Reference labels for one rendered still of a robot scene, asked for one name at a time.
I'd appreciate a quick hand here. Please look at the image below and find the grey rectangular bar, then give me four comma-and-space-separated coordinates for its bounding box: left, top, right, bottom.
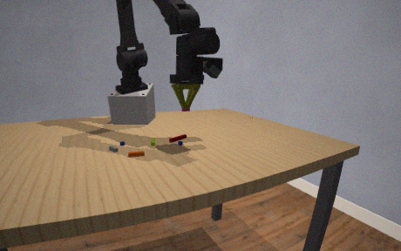
109, 146, 118, 153

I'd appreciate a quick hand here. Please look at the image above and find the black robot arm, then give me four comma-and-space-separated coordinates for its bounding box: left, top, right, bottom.
116, 0, 223, 95

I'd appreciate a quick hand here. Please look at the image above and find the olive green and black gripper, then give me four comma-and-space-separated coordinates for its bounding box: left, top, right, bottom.
170, 54, 204, 110

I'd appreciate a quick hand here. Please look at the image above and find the red rod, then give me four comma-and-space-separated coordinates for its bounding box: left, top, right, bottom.
169, 134, 187, 142

